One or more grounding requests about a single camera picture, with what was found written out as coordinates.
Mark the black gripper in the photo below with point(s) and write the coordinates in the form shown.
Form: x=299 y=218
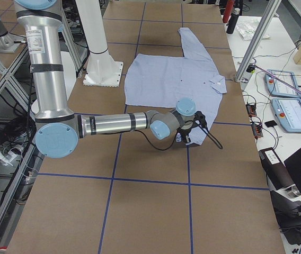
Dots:
x=184 y=131

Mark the blue striped button shirt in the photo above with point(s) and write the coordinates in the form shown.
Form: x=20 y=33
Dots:
x=161 y=81

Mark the orange circuit board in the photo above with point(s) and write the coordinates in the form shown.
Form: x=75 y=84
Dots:
x=251 y=110

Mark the upper teach pendant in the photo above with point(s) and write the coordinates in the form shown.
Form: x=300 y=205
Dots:
x=279 y=89

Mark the teach pendant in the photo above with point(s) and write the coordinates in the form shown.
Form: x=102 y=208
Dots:
x=279 y=89
x=288 y=113

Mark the lower teach pendant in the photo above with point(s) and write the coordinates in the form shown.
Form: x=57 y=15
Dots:
x=288 y=113

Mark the black water bottle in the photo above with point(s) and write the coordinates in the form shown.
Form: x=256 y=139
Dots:
x=233 y=20

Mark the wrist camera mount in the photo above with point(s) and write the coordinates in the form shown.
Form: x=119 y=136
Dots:
x=200 y=119

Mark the aluminium frame post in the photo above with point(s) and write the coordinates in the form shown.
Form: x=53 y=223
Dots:
x=258 y=35

